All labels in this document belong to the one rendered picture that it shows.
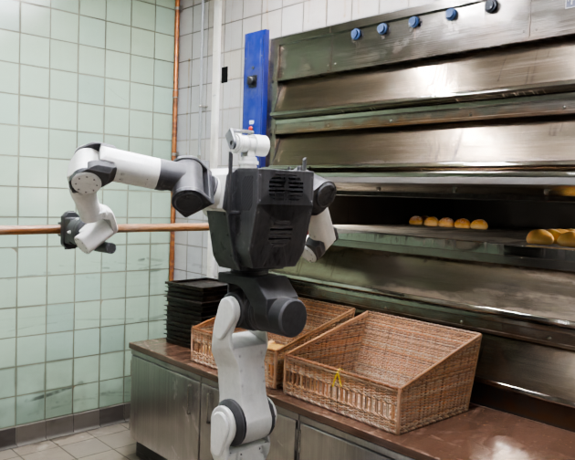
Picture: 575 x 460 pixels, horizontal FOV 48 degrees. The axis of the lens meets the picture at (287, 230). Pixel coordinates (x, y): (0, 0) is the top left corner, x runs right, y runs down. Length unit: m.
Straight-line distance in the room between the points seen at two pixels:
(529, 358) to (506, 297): 0.22
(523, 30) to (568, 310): 0.98
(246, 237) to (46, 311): 1.98
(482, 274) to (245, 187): 1.05
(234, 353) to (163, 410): 1.18
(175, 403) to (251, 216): 1.42
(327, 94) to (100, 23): 1.41
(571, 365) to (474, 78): 1.07
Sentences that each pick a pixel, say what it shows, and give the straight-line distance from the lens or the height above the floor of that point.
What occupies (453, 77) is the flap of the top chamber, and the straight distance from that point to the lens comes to 2.62.
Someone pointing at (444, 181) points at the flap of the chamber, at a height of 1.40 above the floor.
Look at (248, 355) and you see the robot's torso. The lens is 2.06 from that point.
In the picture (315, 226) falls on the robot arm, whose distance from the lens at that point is 2.20.
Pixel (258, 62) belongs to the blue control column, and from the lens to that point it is 3.37.
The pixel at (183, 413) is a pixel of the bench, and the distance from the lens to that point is 3.01.
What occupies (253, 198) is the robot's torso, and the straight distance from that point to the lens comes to 1.83.
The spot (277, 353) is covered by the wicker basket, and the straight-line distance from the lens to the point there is 2.54.
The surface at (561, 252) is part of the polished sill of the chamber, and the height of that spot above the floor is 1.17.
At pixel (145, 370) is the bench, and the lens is 3.25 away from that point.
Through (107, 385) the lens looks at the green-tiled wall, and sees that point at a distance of 3.91.
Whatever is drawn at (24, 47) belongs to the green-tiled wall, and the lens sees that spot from 3.62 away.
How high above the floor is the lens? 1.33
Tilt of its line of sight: 3 degrees down
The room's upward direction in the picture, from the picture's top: 2 degrees clockwise
